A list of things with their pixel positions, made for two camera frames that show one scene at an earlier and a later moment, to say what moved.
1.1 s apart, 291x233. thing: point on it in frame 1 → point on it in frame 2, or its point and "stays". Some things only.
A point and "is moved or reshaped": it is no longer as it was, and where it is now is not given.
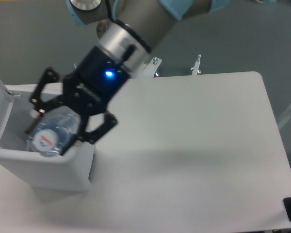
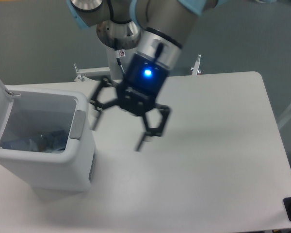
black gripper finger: x=41 y=107 → x=100 y=105
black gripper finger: x=83 y=134 → x=156 y=131
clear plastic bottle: x=56 y=131 is moved or reshaped
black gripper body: x=100 y=76 → x=144 y=79
